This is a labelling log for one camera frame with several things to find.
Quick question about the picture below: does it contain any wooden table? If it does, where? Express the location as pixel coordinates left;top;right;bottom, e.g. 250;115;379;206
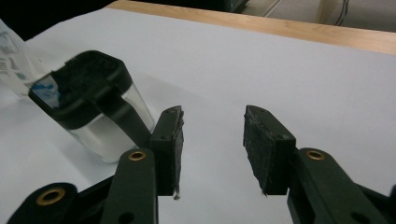
106;0;396;56

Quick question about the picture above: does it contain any white and blue refill pouch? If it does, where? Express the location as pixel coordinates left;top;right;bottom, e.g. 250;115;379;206
0;18;49;98

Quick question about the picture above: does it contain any black hanging cable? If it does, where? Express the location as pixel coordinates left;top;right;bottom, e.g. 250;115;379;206
334;0;351;27

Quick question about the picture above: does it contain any white table sheet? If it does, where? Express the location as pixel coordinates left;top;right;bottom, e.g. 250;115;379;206
0;7;396;224

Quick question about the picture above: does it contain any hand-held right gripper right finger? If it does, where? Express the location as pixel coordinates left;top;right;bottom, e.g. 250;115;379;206
242;105;297;197

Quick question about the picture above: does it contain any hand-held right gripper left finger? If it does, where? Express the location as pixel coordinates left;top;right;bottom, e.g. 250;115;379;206
149;105;185;201

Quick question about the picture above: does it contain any dark grey cabinet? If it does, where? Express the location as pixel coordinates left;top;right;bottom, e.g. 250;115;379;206
222;0;250;13

